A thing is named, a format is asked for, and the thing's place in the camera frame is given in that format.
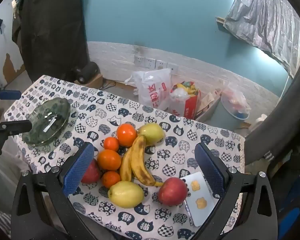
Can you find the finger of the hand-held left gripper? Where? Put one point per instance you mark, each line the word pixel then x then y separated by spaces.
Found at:
pixel 15 126
pixel 10 95

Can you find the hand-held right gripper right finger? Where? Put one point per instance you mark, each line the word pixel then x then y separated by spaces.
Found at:
pixel 211 170

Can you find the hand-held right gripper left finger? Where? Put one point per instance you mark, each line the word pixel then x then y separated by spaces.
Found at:
pixel 78 170

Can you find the red apple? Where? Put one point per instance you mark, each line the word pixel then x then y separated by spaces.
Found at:
pixel 172 191
pixel 90 172

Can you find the large orange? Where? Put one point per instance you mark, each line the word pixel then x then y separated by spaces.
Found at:
pixel 126 135
pixel 109 159

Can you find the small tangerine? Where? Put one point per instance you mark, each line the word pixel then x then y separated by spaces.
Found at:
pixel 111 143
pixel 111 179

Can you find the green glass plate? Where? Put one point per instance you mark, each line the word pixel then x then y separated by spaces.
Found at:
pixel 52 110

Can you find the small yellow banana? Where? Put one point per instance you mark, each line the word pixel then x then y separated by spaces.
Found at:
pixel 125 167

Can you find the yellow green pear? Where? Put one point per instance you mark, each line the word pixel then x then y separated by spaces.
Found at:
pixel 126 194
pixel 151 133

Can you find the spotted yellow banana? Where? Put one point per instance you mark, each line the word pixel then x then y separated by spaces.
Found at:
pixel 140 162

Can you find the grey trash bin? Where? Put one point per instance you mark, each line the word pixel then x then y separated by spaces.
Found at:
pixel 225 120

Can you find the red cardboard box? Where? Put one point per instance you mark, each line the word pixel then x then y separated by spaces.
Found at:
pixel 190 107

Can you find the cat print tablecloth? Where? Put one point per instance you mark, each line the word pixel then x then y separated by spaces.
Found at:
pixel 165 220

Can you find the dark hanging coat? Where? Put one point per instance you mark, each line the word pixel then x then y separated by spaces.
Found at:
pixel 52 30

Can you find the black speaker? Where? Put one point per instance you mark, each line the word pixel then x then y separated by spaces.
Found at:
pixel 86 72

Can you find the brown cardboard box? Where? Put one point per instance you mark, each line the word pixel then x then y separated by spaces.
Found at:
pixel 96 81

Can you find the white plastic bag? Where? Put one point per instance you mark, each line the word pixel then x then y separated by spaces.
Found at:
pixel 152 87

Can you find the silver foil curtain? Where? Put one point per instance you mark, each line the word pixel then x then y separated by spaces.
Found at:
pixel 265 17

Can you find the white wall socket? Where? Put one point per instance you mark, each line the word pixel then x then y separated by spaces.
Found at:
pixel 160 64
pixel 173 68
pixel 139 60
pixel 150 62

